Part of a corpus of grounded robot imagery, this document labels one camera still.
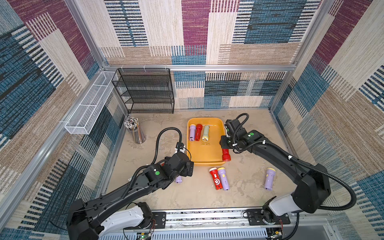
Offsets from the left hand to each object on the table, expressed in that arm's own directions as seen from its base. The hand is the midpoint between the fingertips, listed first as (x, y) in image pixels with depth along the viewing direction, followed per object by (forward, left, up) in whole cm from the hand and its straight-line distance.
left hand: (185, 162), depth 77 cm
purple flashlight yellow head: (-4, +4, -12) cm, 14 cm away
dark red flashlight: (+32, -8, -12) cm, 35 cm away
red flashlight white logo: (-4, -16, -12) cm, 21 cm away
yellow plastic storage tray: (+12, -13, -13) cm, 22 cm away
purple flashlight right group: (-5, -21, -12) cm, 24 cm away
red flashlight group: (+3, -21, 0) cm, 21 cm away
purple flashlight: (+27, -4, -10) cm, 29 cm away
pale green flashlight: (+25, -12, -11) cm, 30 cm away
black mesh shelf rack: (+56, +30, +3) cm, 64 cm away
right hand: (+10, -22, 0) cm, 24 cm away
